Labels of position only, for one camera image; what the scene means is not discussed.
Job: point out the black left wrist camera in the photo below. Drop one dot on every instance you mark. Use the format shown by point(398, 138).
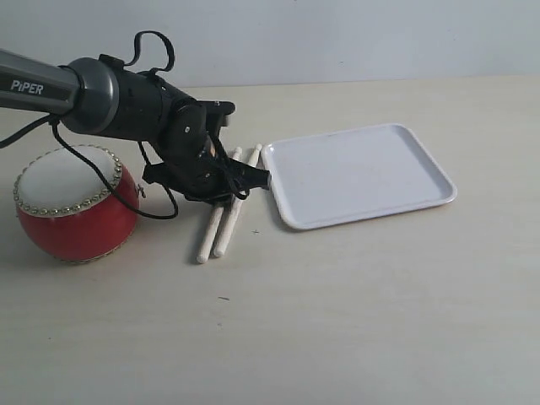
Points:
point(218, 111)

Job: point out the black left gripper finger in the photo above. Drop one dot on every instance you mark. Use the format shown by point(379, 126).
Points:
point(225, 198)
point(246, 177)

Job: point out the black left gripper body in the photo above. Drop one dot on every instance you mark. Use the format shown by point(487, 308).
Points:
point(189, 156)

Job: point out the red small drum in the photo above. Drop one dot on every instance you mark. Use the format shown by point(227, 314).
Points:
point(66, 210)

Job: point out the white plastic tray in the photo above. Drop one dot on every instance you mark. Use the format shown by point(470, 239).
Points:
point(364, 173)

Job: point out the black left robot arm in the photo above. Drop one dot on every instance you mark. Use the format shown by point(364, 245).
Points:
point(100, 97)

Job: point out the white drumstick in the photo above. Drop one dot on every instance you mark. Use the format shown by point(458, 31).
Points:
point(223, 240)
point(216, 221)

